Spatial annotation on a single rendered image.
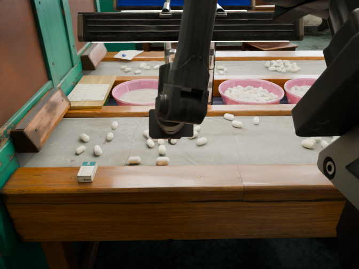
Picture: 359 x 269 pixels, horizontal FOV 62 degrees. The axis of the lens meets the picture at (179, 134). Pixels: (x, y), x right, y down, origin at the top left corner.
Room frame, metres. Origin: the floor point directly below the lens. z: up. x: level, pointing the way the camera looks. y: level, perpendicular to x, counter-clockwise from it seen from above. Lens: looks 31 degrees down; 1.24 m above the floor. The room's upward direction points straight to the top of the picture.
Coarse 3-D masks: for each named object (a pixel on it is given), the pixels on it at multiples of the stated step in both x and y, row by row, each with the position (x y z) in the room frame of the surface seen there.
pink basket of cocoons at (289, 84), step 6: (294, 78) 1.29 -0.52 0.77; (300, 78) 1.29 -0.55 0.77; (306, 78) 1.30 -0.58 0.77; (312, 78) 1.29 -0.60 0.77; (288, 84) 1.25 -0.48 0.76; (294, 84) 1.28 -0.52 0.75; (300, 84) 1.29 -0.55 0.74; (306, 84) 1.29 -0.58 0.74; (312, 84) 1.29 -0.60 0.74; (288, 90) 1.24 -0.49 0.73; (288, 96) 1.15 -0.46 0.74; (294, 96) 1.10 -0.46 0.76; (288, 102) 1.16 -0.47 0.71; (294, 102) 1.12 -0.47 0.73
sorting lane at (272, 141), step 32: (64, 128) 0.89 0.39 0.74; (96, 128) 0.89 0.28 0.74; (128, 128) 0.89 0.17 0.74; (224, 128) 0.89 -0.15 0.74; (256, 128) 0.89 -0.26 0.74; (288, 128) 0.89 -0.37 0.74; (32, 160) 0.70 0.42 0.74; (64, 160) 0.70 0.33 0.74; (96, 160) 0.70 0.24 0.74; (192, 160) 0.70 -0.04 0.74; (224, 160) 0.70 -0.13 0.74; (256, 160) 0.70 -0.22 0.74; (288, 160) 0.70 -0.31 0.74
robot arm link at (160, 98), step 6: (162, 66) 0.58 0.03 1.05; (168, 66) 0.57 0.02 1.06; (162, 72) 0.57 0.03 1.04; (168, 72) 0.56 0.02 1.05; (162, 78) 0.56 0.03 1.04; (162, 84) 0.55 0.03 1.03; (162, 90) 0.55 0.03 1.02; (186, 90) 0.53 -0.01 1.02; (162, 96) 0.47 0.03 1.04; (156, 102) 0.48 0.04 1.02; (162, 102) 0.46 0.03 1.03; (156, 108) 0.47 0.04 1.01; (162, 108) 0.46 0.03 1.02; (156, 114) 0.47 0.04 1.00; (162, 114) 0.46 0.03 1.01
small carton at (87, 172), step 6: (84, 162) 0.63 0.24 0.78; (90, 162) 0.63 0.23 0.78; (96, 162) 0.63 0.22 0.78; (84, 168) 0.60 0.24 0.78; (90, 168) 0.60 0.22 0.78; (96, 168) 0.62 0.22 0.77; (78, 174) 0.58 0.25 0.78; (84, 174) 0.58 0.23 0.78; (90, 174) 0.58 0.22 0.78; (78, 180) 0.57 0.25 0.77; (84, 180) 0.57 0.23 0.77; (90, 180) 0.57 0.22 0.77
